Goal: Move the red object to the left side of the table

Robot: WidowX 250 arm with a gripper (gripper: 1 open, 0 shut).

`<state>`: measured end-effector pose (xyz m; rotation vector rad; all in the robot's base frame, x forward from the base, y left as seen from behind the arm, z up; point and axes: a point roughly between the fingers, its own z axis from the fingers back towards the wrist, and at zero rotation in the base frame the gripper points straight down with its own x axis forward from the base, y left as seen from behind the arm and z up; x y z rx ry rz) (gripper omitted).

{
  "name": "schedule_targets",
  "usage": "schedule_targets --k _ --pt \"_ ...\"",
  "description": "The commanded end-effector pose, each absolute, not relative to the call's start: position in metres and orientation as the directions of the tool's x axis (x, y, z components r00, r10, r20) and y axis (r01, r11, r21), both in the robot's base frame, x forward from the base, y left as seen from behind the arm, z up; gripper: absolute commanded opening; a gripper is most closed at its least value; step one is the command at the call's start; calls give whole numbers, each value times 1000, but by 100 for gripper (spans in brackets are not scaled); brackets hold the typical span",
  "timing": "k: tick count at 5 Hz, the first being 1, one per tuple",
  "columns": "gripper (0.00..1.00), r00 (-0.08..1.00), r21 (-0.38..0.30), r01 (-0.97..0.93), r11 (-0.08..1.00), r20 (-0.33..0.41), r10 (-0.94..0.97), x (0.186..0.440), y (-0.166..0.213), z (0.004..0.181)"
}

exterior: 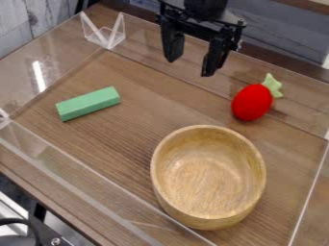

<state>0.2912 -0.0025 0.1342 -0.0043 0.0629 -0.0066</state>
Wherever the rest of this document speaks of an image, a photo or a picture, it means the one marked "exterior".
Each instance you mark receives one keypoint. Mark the wooden bowl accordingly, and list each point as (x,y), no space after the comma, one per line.
(208,176)

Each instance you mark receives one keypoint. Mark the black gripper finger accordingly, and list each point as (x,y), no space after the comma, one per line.
(173,41)
(217,55)

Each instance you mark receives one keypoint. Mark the clear acrylic corner bracket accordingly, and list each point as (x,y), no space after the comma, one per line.
(106,37)

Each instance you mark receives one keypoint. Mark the red plush strawberry toy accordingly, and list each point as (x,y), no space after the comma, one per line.
(256,98)

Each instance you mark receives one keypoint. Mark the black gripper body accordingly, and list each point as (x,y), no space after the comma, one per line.
(201,18)

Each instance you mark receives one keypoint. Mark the green rectangular block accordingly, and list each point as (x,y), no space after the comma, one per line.
(88,103)

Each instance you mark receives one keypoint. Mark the clear acrylic tray wall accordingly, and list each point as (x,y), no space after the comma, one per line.
(86,169)

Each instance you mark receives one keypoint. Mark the black metal table frame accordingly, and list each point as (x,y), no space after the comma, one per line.
(49,236)

